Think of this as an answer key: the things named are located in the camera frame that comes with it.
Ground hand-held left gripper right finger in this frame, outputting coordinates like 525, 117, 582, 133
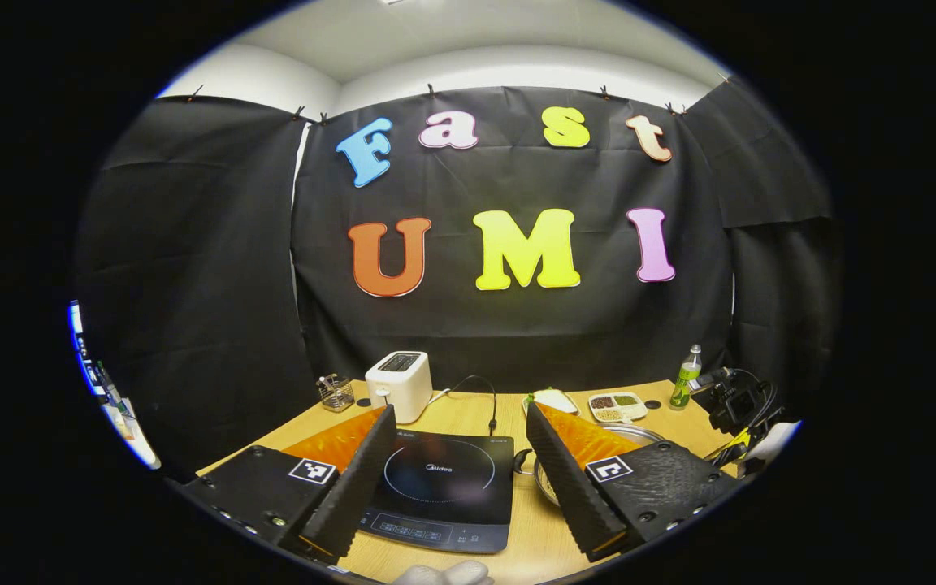
525, 401, 741, 563

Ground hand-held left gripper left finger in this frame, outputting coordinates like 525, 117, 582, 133
180, 405, 398, 563

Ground stainless steel pot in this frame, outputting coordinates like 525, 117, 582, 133
514, 422, 668, 509

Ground black induction cooktop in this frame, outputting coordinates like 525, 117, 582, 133
357, 429, 516, 555

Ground green drink bottle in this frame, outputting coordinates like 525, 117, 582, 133
669, 344, 703, 410

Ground white sandwich plate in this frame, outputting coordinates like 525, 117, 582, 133
522, 388, 580, 417

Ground white bread sandwich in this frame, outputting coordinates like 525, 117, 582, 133
526, 388, 574, 411

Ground divided dish of beans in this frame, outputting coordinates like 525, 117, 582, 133
587, 392, 648, 425

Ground white toaster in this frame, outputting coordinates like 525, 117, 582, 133
365, 351, 434, 425

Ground wire mesh utensil holder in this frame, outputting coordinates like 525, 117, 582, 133
316, 374, 355, 413

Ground black power cable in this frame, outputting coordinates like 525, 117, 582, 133
444, 375, 500, 436

